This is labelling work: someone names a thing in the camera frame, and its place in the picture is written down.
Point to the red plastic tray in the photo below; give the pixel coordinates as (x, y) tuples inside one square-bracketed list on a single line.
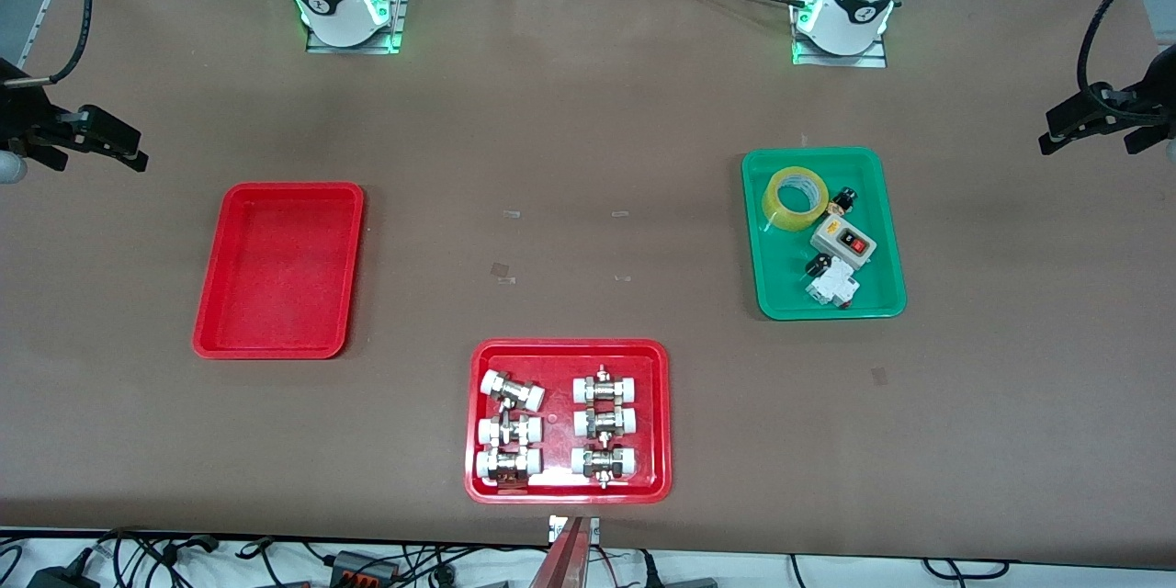
[(558, 404), (276, 276)]

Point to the green plastic tray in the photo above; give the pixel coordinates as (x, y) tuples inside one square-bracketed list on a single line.
[(781, 276)]

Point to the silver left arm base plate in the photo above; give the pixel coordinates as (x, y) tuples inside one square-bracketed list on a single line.
[(841, 61)]

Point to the white capped metal pipe fitting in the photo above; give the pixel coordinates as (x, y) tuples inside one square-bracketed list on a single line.
[(604, 389), (604, 461), (513, 390), (508, 464), (604, 423), (508, 430)]

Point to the white circuit breaker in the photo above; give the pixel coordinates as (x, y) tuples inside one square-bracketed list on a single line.
[(836, 287)]

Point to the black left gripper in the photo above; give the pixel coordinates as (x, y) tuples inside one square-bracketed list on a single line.
[(1142, 107)]

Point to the red metal bar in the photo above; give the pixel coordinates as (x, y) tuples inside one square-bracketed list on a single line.
[(565, 565)]

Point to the white label plate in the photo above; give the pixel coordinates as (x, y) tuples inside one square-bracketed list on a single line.
[(554, 528)]

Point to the black round buzzer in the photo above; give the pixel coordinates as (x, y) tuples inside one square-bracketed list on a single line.
[(814, 266)]

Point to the yellow packing tape roll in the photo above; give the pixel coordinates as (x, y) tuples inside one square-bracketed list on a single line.
[(776, 213)]

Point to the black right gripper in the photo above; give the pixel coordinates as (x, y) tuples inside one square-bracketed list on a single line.
[(28, 124)]

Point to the grey push button switch box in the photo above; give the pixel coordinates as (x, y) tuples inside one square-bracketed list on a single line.
[(841, 243)]

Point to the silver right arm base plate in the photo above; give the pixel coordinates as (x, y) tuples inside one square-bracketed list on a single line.
[(401, 0)]

